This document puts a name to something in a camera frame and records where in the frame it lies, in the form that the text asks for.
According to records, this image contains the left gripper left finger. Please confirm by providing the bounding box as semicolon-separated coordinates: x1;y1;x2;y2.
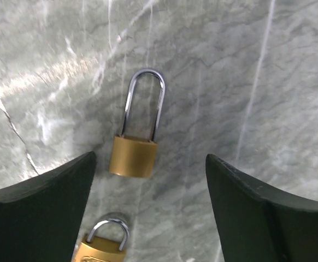
0;151;97;261

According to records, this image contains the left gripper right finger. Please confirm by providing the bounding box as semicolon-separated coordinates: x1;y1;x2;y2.
205;154;318;261

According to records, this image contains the short shackle brass padlock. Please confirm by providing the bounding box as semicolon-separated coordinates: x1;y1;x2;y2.
72;216;129;262

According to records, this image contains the long shackle brass padlock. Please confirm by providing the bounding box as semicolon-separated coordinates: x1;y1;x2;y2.
109;68;166;178

